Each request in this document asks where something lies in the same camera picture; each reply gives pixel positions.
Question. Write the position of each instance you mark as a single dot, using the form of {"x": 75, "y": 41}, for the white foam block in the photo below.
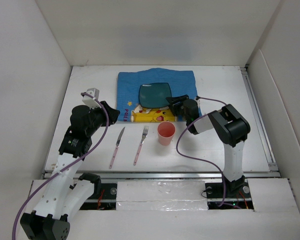
{"x": 155, "y": 195}

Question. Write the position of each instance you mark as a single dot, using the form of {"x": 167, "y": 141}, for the teal plate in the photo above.
{"x": 154, "y": 95}

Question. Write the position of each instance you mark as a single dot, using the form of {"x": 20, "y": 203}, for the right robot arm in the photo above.
{"x": 231, "y": 128}

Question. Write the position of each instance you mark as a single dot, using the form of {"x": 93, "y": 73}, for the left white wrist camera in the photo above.
{"x": 89, "y": 98}

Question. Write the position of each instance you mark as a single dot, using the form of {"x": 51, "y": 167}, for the blue Pikachu cloth placemat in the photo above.
{"x": 128, "y": 87}

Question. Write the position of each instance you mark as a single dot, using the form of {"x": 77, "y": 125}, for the pink handled fork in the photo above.
{"x": 144, "y": 135}

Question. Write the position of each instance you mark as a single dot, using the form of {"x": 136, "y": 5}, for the pink handled knife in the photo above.
{"x": 116, "y": 148}

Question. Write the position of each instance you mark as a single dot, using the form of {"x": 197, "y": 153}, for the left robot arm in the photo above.
{"x": 62, "y": 197}

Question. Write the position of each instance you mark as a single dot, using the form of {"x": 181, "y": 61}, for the pink plastic cup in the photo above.
{"x": 166, "y": 131}

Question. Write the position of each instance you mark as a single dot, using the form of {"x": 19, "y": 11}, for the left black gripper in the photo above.
{"x": 112, "y": 113}

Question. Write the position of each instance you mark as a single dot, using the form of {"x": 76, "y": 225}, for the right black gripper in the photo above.
{"x": 175, "y": 99}

